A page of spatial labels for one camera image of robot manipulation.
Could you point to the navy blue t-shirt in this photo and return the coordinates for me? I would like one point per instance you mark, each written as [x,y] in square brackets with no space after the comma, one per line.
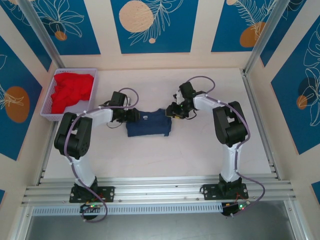
[150,127]

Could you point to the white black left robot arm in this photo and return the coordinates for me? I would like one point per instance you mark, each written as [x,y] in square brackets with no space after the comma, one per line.
[82,170]

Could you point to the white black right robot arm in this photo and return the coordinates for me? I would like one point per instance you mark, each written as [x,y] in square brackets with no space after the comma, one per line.
[231,162]

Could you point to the red cloth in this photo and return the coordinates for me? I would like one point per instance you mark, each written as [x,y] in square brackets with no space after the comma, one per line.
[70,90]

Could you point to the lavender plastic basket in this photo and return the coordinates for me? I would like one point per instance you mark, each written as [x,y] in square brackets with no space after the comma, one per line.
[46,110]

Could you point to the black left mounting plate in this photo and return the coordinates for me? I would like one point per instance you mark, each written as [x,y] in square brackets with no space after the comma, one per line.
[108,193]

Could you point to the black mounting plate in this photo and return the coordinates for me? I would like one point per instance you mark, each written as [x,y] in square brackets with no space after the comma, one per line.
[210,192]
[108,193]

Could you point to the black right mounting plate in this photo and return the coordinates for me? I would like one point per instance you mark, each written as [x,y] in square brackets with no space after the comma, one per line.
[210,192]

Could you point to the aluminium side rail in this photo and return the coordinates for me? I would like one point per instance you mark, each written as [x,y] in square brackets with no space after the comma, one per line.
[249,87]
[45,160]

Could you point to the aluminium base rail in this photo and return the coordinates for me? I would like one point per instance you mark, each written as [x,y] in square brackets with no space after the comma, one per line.
[160,192]

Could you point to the aluminium corner post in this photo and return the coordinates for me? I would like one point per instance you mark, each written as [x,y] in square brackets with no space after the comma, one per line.
[266,35]
[41,32]

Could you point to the aluminium frame bar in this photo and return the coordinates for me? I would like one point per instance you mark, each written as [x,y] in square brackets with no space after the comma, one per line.
[297,225]
[15,232]

